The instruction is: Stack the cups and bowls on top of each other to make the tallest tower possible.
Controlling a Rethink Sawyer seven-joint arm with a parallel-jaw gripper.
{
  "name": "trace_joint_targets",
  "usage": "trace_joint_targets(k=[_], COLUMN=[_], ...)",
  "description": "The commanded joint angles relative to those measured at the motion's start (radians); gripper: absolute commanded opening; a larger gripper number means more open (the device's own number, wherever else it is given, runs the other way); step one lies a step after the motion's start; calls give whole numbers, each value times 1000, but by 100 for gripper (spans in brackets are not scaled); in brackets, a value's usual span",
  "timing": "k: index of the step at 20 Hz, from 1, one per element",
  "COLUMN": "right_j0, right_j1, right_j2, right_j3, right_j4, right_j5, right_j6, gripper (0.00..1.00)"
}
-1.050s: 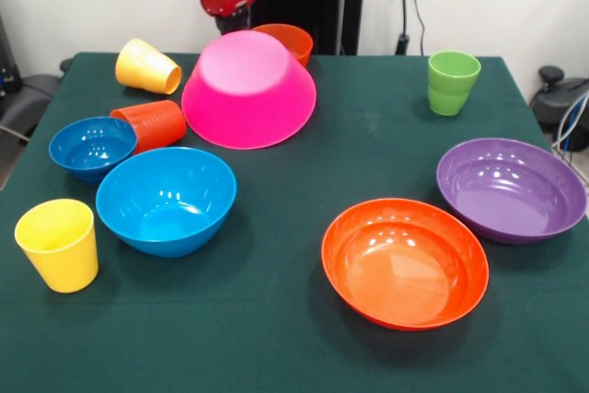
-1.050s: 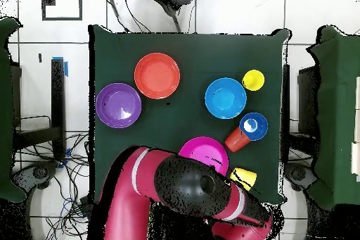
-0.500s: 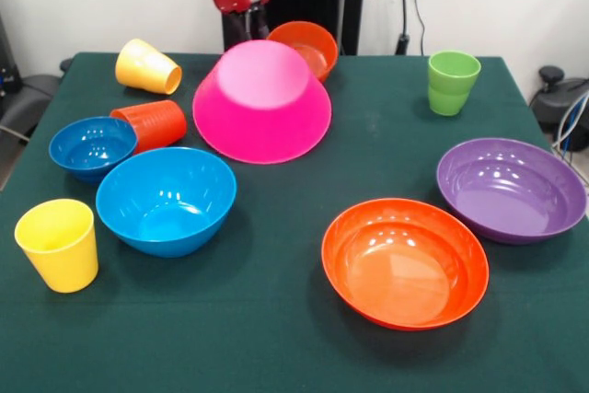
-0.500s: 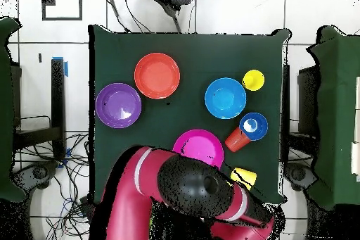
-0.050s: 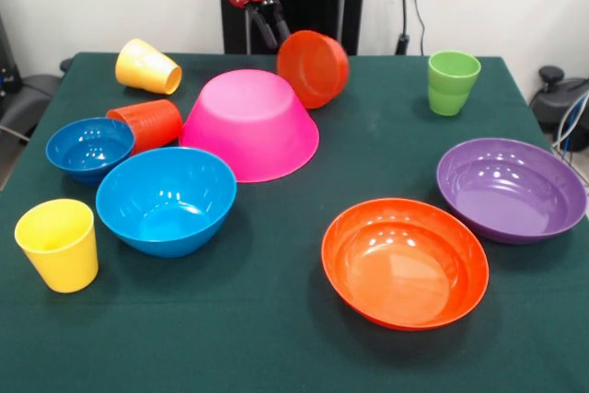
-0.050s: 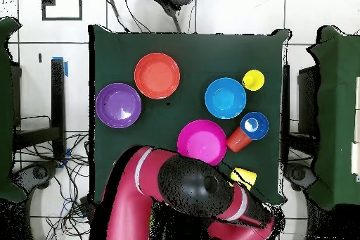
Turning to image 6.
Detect pink plastic bowl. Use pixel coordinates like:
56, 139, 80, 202
176, 119, 228, 167

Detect light blue plastic bowl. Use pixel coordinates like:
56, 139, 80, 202
204, 77, 248, 120

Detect lemon yellow plastic cup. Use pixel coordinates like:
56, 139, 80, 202
242, 69, 266, 92

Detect black chair base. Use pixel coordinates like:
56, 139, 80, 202
11, 160, 58, 196

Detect dark green tablecloth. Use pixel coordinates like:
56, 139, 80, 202
88, 24, 290, 205

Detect small dark blue bowl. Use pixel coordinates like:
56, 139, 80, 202
239, 111, 270, 141

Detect tangle of floor cables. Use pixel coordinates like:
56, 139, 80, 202
13, 131, 95, 240

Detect large shallow orange bowl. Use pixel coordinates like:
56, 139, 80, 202
134, 52, 181, 101

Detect blue tape strip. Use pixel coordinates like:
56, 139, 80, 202
52, 56, 69, 78

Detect green cloth side table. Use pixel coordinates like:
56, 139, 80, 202
306, 25, 360, 211
0, 16, 27, 203

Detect black stand frame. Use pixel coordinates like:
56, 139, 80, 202
281, 63, 320, 139
12, 58, 67, 160

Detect red-orange plastic cup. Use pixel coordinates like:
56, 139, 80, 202
226, 126, 253, 153

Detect purple plastic bowl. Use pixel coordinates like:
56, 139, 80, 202
95, 82, 142, 130

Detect black square frame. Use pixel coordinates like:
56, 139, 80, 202
41, 0, 83, 22

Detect golden yellow plastic cup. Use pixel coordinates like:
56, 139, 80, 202
229, 167, 257, 191

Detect grey chair base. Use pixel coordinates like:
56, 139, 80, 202
283, 162, 319, 191

